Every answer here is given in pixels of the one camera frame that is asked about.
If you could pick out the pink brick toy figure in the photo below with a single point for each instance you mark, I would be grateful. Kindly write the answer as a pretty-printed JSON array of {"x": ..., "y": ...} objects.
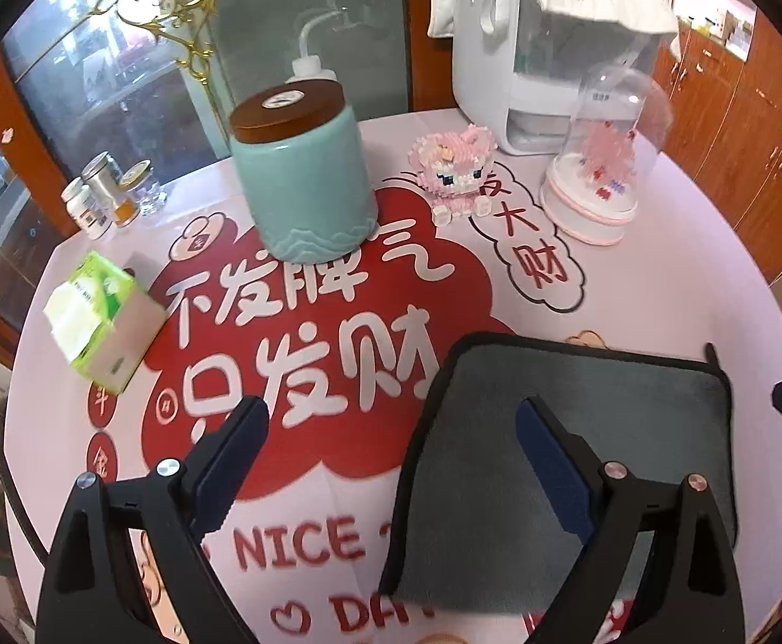
[{"x": 452, "y": 168}]

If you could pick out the white water dispenser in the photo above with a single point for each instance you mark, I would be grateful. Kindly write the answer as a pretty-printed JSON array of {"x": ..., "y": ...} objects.
[{"x": 518, "y": 64}]

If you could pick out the purple and grey towel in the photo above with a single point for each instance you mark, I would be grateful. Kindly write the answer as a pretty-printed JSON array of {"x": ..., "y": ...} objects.
[{"x": 472, "y": 530}]

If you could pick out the pink base glass dome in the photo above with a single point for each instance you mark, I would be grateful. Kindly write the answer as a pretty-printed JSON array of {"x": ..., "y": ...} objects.
[{"x": 592, "y": 187}]

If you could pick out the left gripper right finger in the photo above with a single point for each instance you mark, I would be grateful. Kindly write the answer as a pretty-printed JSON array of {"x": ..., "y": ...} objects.
[{"x": 688, "y": 592}]

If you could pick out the gold lid honey jar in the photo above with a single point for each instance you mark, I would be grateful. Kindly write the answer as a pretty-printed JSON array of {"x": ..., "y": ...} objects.
[{"x": 139, "y": 183}]

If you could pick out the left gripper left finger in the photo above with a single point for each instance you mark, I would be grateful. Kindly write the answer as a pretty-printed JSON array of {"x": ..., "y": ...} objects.
[{"x": 92, "y": 590}]

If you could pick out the small white labelled jar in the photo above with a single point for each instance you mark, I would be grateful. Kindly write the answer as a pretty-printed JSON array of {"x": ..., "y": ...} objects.
[{"x": 85, "y": 210}]

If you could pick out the teal ceramic jar wooden lid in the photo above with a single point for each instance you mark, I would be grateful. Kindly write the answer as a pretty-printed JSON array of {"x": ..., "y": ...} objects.
[{"x": 300, "y": 161}]

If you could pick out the white squeeze bottle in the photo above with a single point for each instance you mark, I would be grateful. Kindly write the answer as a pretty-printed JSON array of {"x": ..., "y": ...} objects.
[{"x": 309, "y": 63}]

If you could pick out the brown wooden cabinets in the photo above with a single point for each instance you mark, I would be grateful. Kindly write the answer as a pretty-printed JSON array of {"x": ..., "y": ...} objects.
[{"x": 727, "y": 132}]

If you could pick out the glass door display cabinet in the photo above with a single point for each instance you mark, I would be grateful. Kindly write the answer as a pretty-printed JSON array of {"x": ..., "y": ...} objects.
[{"x": 157, "y": 79}]

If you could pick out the silver lidded glass jar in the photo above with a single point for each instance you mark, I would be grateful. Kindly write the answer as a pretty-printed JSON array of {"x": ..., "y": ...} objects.
[{"x": 103, "y": 175}]

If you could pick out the green tissue pack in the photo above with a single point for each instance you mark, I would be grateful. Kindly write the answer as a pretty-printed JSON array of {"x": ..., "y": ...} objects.
[{"x": 103, "y": 322}]

